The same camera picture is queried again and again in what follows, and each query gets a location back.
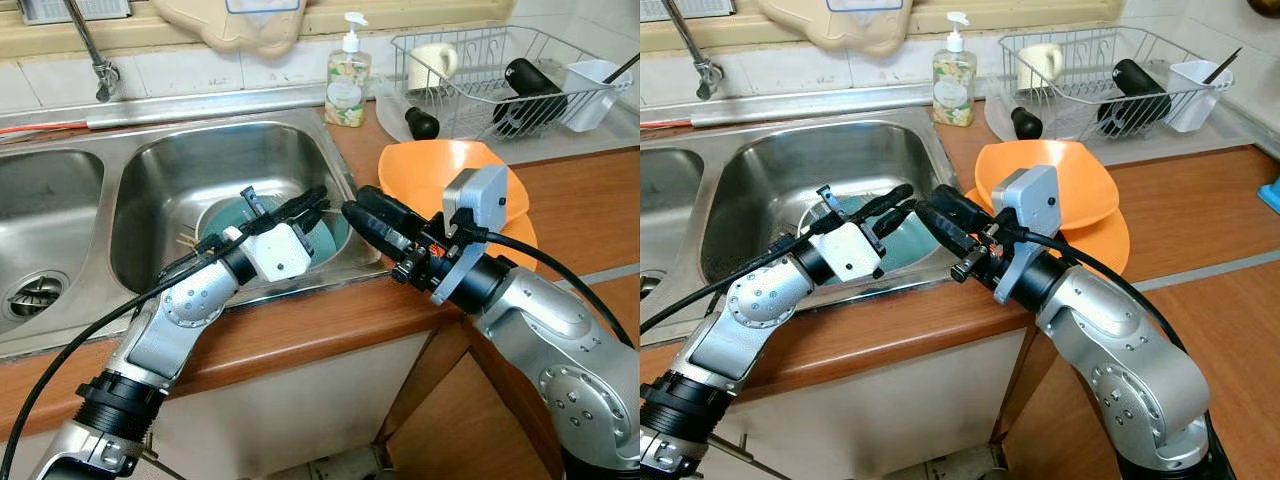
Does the grey window vent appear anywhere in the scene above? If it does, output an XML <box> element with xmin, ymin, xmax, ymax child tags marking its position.
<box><xmin>640</xmin><ymin>0</ymin><xmax>736</xmax><ymax>23</ymax></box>
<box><xmin>15</xmin><ymin>0</ymin><xmax>131</xmax><ymax>25</ymax></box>

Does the metal wire dish rack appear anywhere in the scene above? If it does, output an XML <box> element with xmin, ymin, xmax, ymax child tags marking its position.
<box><xmin>390</xmin><ymin>25</ymin><xmax>641</xmax><ymax>141</ymax></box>
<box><xmin>998</xmin><ymin>27</ymin><xmax>1236</xmax><ymax>141</ymax></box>

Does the orange plastic plate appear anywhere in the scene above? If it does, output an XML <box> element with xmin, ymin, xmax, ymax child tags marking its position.
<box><xmin>975</xmin><ymin>140</ymin><xmax>1121</xmax><ymax>231</ymax></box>
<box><xmin>490</xmin><ymin>215</ymin><xmax>539</xmax><ymax>273</ymax></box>
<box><xmin>378</xmin><ymin>140</ymin><xmax>531</xmax><ymax>226</ymax></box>
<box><xmin>1055</xmin><ymin>210</ymin><xmax>1131</xmax><ymax>276</ymax></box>

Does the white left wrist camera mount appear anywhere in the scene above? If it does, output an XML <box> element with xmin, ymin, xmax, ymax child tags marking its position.
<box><xmin>240</xmin><ymin>187</ymin><xmax>313</xmax><ymax>283</ymax></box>
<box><xmin>815</xmin><ymin>185</ymin><xmax>886</xmax><ymax>283</ymax></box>

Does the white cabinet front panel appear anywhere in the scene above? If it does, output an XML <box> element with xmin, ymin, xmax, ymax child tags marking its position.
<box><xmin>720</xmin><ymin>330</ymin><xmax>1031</xmax><ymax>476</ymax></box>
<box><xmin>140</xmin><ymin>330</ymin><xmax>431</xmax><ymax>476</ymax></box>

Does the teal round plate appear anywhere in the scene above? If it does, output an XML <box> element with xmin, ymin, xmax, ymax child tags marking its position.
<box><xmin>800</xmin><ymin>195</ymin><xmax>941</xmax><ymax>271</ymax></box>
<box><xmin>197</xmin><ymin>195</ymin><xmax>351</xmax><ymax>263</ymax></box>

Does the chrome sink faucet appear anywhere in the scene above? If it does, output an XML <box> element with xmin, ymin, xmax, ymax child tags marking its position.
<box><xmin>672</xmin><ymin>0</ymin><xmax>726</xmax><ymax>101</ymax></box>
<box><xmin>62</xmin><ymin>0</ymin><xmax>121</xmax><ymax>103</ymax></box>

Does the yellow wooden window frame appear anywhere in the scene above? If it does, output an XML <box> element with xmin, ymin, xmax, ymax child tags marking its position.
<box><xmin>0</xmin><ymin>0</ymin><xmax>516</xmax><ymax>59</ymax></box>
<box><xmin>640</xmin><ymin>0</ymin><xmax>1131</xmax><ymax>51</ymax></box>

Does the grey drainer tray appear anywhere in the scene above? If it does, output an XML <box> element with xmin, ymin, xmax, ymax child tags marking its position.
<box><xmin>983</xmin><ymin>80</ymin><xmax>1256</xmax><ymax>166</ymax></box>
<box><xmin>375</xmin><ymin>80</ymin><xmax>641</xmax><ymax>166</ymax></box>

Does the stainless steel double sink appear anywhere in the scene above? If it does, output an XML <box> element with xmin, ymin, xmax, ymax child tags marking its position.
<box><xmin>640</xmin><ymin>82</ymin><xmax>986</xmax><ymax>321</ymax></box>
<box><xmin>0</xmin><ymin>82</ymin><xmax>386</xmax><ymax>361</ymax></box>

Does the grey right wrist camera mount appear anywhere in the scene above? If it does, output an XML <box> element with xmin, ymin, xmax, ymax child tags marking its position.
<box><xmin>432</xmin><ymin>165</ymin><xmax>511</xmax><ymax>306</ymax></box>
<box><xmin>993</xmin><ymin>165</ymin><xmax>1063</xmax><ymax>306</ymax></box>

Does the cream ceramic mug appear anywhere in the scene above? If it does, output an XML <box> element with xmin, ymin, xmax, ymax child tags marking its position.
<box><xmin>1017</xmin><ymin>42</ymin><xmax>1064</xmax><ymax>91</ymax></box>
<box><xmin>408</xmin><ymin>42</ymin><xmax>459</xmax><ymax>91</ymax></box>

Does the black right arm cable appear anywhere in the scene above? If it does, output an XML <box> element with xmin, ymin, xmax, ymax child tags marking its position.
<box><xmin>470</xmin><ymin>228</ymin><xmax>636</xmax><ymax>346</ymax></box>
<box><xmin>1030</xmin><ymin>228</ymin><xmax>1241</xmax><ymax>480</ymax></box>

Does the black flask bottle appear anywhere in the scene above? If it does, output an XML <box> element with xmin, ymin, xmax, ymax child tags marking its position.
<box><xmin>1097</xmin><ymin>58</ymin><xmax>1173</xmax><ymax>138</ymax></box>
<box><xmin>493</xmin><ymin>58</ymin><xmax>569</xmax><ymax>138</ymax></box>

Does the thin black utensil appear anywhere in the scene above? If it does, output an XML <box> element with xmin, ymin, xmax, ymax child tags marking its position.
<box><xmin>603</xmin><ymin>52</ymin><xmax>641</xmax><ymax>86</ymax></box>
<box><xmin>1205</xmin><ymin>47</ymin><xmax>1244</xmax><ymax>86</ymax></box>

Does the white plastic utensil holder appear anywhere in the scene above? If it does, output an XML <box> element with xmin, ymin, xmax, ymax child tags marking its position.
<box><xmin>1167</xmin><ymin>60</ymin><xmax>1223</xmax><ymax>133</ymax></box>
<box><xmin>560</xmin><ymin>60</ymin><xmax>621</xmax><ymax>133</ymax></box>

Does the beige plastic hanging board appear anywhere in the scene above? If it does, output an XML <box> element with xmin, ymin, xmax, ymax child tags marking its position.
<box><xmin>150</xmin><ymin>0</ymin><xmax>306</xmax><ymax>58</ymax></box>
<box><xmin>757</xmin><ymin>0</ymin><xmax>911</xmax><ymax>58</ymax></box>

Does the brown wooden cabinet door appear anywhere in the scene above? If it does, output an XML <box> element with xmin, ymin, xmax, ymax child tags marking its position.
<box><xmin>985</xmin><ymin>320</ymin><xmax>1131</xmax><ymax>480</ymax></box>
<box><xmin>375</xmin><ymin>320</ymin><xmax>561</xmax><ymax>480</ymax></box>

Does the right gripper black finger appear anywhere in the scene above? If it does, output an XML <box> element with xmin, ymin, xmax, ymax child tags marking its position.
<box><xmin>343</xmin><ymin>202</ymin><xmax>406</xmax><ymax>263</ymax></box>
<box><xmin>930</xmin><ymin>185</ymin><xmax>996</xmax><ymax>233</ymax></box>
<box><xmin>357</xmin><ymin>186</ymin><xmax>429</xmax><ymax>236</ymax></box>
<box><xmin>915</xmin><ymin>200</ymin><xmax>976</xmax><ymax>259</ymax></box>

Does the floral soap pump bottle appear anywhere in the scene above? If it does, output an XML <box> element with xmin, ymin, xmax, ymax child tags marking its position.
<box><xmin>324</xmin><ymin>12</ymin><xmax>373</xmax><ymax>128</ymax></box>
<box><xmin>932</xmin><ymin>12</ymin><xmax>979</xmax><ymax>128</ymax></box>

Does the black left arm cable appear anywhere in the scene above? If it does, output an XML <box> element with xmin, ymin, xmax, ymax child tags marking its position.
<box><xmin>640</xmin><ymin>235</ymin><xmax>831</xmax><ymax>336</ymax></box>
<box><xmin>0</xmin><ymin>225</ymin><xmax>251</xmax><ymax>480</ymax></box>

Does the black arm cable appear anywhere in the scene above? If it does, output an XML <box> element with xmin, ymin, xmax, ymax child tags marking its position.
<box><xmin>470</xmin><ymin>228</ymin><xmax>636</xmax><ymax>346</ymax></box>
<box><xmin>1030</xmin><ymin>228</ymin><xmax>1241</xmax><ymax>480</ymax></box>
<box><xmin>0</xmin><ymin>225</ymin><xmax>251</xmax><ymax>480</ymax></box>
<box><xmin>640</xmin><ymin>235</ymin><xmax>831</xmax><ymax>336</ymax></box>

